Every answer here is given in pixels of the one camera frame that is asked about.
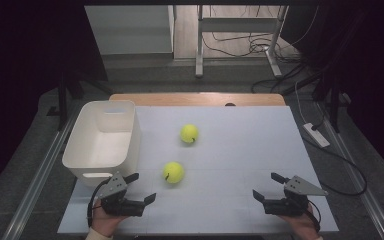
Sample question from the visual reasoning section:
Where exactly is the hand-held gripper black cable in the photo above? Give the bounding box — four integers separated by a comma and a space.
304, 199, 322, 233
86, 177, 113, 228

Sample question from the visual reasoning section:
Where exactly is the white board table cover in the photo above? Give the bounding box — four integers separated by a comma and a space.
57, 105, 340, 234

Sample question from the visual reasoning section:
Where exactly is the white power strip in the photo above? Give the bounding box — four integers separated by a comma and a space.
302, 122, 331, 149

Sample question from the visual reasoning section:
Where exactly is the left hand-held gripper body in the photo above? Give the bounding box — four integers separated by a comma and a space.
96, 171, 147, 218

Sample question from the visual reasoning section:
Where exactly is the black looped floor cable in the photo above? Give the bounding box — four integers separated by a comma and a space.
301, 134, 368, 197

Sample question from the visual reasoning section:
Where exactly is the wooden table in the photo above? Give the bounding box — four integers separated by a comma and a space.
108, 93, 287, 108

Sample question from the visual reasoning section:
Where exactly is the right hand-held gripper black cable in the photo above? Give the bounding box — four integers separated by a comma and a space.
304, 199, 322, 233

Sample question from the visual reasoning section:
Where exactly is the grey metal floor rail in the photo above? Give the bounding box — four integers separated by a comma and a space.
1, 109, 81, 240
316, 103, 384, 240

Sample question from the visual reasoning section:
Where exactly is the tangle of black cables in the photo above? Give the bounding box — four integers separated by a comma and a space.
201, 31, 301, 63

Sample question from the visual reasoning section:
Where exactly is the yellow tennis ball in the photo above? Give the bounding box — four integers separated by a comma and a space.
162, 161, 185, 185
179, 123, 200, 145

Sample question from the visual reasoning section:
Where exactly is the left hand-held gripper black cable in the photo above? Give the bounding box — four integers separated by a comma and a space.
86, 177, 113, 228

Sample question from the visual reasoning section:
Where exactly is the person's right hand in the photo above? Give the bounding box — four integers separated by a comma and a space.
278, 203, 322, 239

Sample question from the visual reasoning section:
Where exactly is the white plastic storage bin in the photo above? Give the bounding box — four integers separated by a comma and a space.
61, 99, 142, 188

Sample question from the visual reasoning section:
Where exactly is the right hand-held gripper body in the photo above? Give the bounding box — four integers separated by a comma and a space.
262, 175, 329, 218

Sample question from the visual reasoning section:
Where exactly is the white cabinet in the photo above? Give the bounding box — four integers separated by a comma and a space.
84, 4, 176, 56

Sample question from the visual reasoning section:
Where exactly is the black metal stand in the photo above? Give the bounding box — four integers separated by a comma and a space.
46, 66, 114, 131
313, 9, 351, 134

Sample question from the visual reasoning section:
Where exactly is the person's left hand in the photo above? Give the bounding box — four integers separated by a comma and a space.
90, 198, 128, 238

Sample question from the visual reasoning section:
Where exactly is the white metal desk frame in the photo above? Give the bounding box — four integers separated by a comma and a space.
194, 4, 289, 79

